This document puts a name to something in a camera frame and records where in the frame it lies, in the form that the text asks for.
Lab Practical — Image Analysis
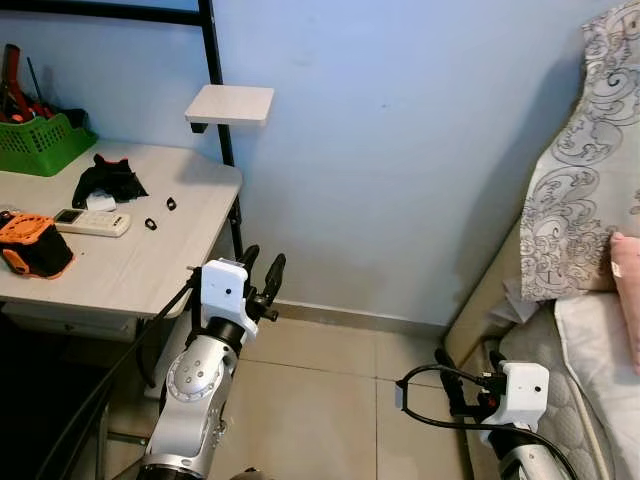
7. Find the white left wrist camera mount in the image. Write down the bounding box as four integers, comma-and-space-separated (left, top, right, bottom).
198, 258, 249, 337

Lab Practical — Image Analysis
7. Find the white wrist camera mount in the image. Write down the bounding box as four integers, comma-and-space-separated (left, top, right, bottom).
500, 362, 551, 432
198, 258, 249, 337

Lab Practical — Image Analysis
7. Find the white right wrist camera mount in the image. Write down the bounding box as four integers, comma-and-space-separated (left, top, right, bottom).
500, 362, 551, 432

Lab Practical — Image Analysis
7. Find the black metal desk frame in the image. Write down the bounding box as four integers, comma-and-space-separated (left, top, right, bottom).
0, 0, 247, 259

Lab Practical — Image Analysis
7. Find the pink printed pillow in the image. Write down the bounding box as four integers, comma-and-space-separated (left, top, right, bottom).
610, 232, 640, 376

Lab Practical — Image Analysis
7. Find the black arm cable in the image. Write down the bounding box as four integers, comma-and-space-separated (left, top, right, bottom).
394, 364, 581, 480
35, 265, 201, 480

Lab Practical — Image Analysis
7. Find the grey floral patterned cloth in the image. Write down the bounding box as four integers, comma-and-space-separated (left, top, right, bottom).
520, 0, 640, 303

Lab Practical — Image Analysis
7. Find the orange and black device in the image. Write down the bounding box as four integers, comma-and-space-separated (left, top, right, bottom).
0, 212, 75, 279

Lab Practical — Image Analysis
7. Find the black crumpled cloth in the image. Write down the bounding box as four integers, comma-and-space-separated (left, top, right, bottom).
72, 154, 149, 209

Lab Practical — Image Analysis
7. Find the red handled tool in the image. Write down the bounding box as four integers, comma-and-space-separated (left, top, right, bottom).
0, 44, 33, 123

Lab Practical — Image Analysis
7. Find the white quilted mattress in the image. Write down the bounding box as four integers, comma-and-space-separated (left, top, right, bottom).
495, 305, 601, 480

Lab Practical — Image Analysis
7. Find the light wood desk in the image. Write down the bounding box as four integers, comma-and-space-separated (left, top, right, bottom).
0, 140, 244, 323

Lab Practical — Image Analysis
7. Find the small white shelf board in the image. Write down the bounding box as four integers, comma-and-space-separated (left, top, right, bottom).
185, 84, 275, 134

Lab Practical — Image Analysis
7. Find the green plastic basket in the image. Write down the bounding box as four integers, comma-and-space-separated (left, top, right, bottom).
0, 112, 99, 177

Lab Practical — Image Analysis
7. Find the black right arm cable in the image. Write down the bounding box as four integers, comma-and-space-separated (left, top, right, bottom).
394, 364, 581, 480

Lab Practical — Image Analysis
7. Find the white remote control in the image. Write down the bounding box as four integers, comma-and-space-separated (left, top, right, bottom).
53, 208, 132, 238

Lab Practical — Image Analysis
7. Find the white bed sheet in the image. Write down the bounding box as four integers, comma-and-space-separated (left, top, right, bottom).
553, 290, 640, 480

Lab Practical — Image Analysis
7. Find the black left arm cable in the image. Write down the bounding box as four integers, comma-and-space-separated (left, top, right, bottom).
35, 265, 201, 480

